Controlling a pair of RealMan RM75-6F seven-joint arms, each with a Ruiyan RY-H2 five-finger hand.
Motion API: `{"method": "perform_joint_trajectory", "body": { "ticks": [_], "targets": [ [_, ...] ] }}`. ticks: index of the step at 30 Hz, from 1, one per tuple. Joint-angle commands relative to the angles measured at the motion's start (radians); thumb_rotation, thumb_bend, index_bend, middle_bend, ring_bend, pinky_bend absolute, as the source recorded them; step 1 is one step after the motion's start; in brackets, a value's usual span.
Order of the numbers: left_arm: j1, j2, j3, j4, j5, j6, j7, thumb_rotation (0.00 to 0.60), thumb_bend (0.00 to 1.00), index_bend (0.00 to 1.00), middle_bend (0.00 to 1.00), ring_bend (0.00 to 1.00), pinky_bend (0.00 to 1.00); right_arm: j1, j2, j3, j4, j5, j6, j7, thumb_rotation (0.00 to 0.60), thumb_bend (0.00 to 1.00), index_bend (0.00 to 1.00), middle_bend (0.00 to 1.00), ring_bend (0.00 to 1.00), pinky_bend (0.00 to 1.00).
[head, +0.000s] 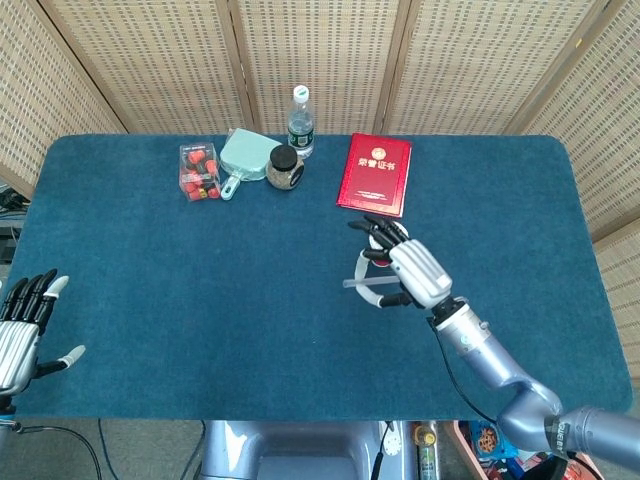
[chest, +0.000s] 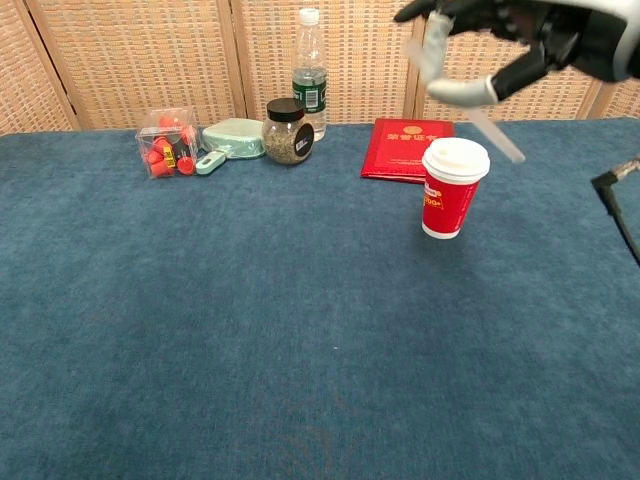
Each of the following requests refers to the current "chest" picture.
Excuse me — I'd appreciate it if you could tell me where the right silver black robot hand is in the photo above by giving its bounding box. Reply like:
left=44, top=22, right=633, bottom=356
left=393, top=0, right=640, bottom=106

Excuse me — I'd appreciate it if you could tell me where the translucent white plastic straw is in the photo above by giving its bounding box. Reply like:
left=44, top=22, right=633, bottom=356
left=403, top=39, right=527, bottom=165

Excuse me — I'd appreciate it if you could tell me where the red paper cup white lid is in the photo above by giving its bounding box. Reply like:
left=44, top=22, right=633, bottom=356
left=421, top=137, right=491, bottom=240

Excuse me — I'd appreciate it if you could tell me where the red certificate booklet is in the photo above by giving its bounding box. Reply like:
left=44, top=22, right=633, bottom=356
left=359, top=118, right=457, bottom=185

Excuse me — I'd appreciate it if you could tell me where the clear water bottle green label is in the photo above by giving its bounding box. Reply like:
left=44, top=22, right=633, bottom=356
left=291, top=7, right=329, bottom=143

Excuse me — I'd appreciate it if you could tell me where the glass jar black lid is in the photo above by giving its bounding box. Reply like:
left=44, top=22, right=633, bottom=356
left=262, top=97, right=316, bottom=166

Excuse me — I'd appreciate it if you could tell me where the mint green dustpan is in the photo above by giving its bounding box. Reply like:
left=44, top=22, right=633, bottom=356
left=195, top=117, right=266, bottom=176

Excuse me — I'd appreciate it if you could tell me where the blue carpet table cover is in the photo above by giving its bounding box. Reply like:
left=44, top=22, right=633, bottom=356
left=0, top=117, right=640, bottom=480

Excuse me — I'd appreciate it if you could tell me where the clear box of red caps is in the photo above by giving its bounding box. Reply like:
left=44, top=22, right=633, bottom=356
left=135, top=107, right=200, bottom=181

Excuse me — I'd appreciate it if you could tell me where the right arm cable black plug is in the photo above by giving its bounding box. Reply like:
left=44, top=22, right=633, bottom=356
left=591, top=156, right=640, bottom=266

